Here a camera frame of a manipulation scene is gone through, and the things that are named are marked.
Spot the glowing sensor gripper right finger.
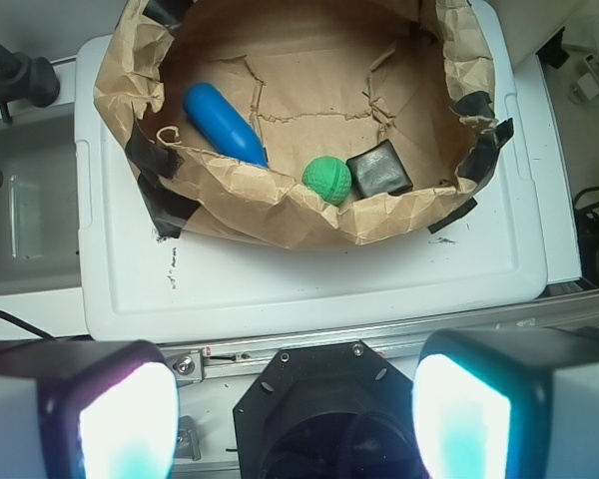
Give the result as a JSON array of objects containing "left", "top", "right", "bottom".
[{"left": 412, "top": 326, "right": 599, "bottom": 478}]

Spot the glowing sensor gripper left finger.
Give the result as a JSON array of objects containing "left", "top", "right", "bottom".
[{"left": 0, "top": 339, "right": 179, "bottom": 478}]

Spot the green dimpled foam ball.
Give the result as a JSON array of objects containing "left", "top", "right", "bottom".
[{"left": 301, "top": 156, "right": 352, "bottom": 206}]

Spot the white plastic bin lid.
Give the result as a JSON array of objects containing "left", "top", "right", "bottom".
[{"left": 75, "top": 1, "right": 548, "bottom": 342}]

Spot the clear plastic bin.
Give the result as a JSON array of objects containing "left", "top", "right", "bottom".
[{"left": 0, "top": 104, "right": 81, "bottom": 295}]

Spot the black square block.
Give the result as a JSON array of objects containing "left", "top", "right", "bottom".
[{"left": 345, "top": 140, "right": 413, "bottom": 199}]

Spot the blue plastic capsule bottle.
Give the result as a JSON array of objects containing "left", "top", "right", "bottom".
[{"left": 183, "top": 83, "right": 269, "bottom": 168}]

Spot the white power strip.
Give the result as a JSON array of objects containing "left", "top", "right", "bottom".
[{"left": 569, "top": 53, "right": 599, "bottom": 107}]

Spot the black clamp knob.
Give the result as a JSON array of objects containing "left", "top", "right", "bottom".
[{"left": 0, "top": 44, "right": 61, "bottom": 125}]

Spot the crumpled brown paper bag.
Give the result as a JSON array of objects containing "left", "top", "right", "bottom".
[{"left": 94, "top": 1, "right": 514, "bottom": 249}]

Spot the aluminium extrusion rail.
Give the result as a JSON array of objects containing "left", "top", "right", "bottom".
[{"left": 160, "top": 289, "right": 599, "bottom": 385}]

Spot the black octagonal mount plate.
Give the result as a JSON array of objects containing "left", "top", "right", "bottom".
[{"left": 233, "top": 342, "right": 427, "bottom": 478}]

